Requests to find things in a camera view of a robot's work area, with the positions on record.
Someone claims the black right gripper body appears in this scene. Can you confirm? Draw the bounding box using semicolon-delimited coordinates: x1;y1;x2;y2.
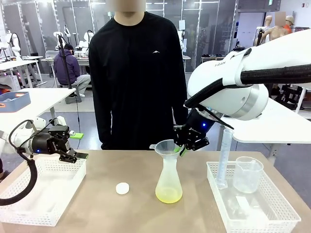
183;108;217;143

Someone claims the clear plastic beaker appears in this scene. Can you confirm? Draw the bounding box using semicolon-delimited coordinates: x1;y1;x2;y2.
233;156;264;194

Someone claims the bare beige mannequin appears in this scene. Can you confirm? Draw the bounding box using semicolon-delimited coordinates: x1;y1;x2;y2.
261;11;287;43

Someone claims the white shoe rack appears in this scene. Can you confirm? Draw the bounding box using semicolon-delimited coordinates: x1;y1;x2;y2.
200;53;229;64

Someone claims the clear plastic funnel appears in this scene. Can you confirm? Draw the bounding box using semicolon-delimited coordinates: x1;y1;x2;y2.
149;139;182;160

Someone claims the white round stopper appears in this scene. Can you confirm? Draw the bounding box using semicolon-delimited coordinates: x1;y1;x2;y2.
115;182;130;195

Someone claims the mannequin with hat orange clothes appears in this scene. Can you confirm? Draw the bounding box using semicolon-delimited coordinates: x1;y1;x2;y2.
283;15;296;31

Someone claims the person's right forearm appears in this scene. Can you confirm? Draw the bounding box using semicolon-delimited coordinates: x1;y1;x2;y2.
95;101;114;150

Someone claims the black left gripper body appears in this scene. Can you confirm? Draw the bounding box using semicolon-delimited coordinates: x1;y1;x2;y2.
29;132;71;155

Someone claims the seated person purple hoodie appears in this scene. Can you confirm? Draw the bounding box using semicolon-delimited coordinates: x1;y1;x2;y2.
53;43;92;98

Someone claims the person in black sweater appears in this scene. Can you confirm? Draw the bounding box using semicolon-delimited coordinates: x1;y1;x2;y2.
88;0;189;150

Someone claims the clear plastic graduated cylinder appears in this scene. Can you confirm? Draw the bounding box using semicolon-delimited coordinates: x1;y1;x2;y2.
216;128;233;190

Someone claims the blue plastic tray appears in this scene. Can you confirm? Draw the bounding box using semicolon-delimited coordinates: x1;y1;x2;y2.
0;91;32;113

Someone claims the clear bag with white label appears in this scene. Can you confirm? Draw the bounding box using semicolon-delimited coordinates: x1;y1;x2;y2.
225;195;268;219

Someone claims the background workbench desk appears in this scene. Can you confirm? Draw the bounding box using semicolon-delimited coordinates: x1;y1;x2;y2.
40;50;91;96

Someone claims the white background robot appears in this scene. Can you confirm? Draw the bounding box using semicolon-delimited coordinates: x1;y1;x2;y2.
4;30;23;61
83;30;95;52

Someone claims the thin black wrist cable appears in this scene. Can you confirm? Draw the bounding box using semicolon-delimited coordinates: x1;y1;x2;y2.
198;105;235;130

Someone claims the black right arm cable sleeve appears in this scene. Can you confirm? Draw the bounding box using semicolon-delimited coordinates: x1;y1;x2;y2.
184;63;311;109

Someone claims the person's left forearm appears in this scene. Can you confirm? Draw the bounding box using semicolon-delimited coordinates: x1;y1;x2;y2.
171;106;189;127

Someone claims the translucent plastic conical flask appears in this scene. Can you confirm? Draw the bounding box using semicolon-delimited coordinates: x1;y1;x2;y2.
155;155;183;204

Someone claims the white perforated plastic basket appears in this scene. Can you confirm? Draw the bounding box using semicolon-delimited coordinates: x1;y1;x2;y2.
0;156;87;227
206;161;302;233

